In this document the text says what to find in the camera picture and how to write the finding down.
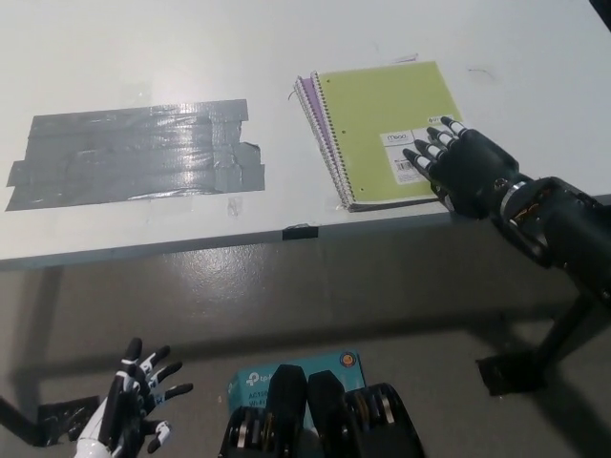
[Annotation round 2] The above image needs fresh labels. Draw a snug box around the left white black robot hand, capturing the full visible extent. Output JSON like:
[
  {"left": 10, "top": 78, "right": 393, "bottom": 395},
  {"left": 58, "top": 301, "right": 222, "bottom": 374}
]
[{"left": 75, "top": 337, "right": 195, "bottom": 458}]

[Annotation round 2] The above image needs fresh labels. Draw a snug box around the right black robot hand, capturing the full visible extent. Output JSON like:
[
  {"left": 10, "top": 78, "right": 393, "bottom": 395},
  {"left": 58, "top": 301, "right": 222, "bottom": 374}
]
[{"left": 402, "top": 115, "right": 521, "bottom": 221}]

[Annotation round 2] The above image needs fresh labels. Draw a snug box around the green spiral notebook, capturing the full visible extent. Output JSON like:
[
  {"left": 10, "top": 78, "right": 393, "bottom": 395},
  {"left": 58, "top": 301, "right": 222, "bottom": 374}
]
[{"left": 311, "top": 59, "right": 467, "bottom": 207}]

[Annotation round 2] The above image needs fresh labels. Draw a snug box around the purple spiral notebook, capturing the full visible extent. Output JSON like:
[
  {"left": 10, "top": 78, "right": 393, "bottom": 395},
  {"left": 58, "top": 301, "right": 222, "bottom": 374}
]
[{"left": 292, "top": 52, "right": 453, "bottom": 214}]

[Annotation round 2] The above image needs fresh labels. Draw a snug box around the teal router box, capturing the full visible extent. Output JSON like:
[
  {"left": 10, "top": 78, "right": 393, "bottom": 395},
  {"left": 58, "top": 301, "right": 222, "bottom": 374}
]
[{"left": 225, "top": 350, "right": 369, "bottom": 428}]

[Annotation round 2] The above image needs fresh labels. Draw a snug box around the small black tape piece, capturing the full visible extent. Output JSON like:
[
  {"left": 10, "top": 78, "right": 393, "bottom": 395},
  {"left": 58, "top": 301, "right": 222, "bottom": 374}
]
[{"left": 282, "top": 224, "right": 320, "bottom": 241}]

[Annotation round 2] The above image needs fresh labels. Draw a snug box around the grey duct tape patch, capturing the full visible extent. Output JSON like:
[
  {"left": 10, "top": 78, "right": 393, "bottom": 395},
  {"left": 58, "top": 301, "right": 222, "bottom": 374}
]
[{"left": 4, "top": 98, "right": 266, "bottom": 213}]

